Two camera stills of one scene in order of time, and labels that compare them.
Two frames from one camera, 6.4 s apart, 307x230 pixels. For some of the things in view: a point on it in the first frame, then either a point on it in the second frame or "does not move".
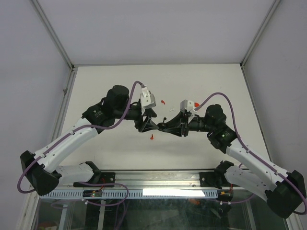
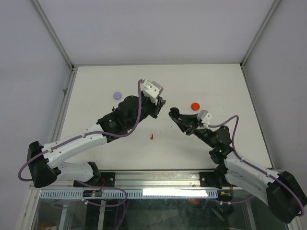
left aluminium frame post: [53, 34] does not move
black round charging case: [161, 126] to [174, 112]
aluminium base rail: [163, 179] does not move
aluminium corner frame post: [258, 35] does not move
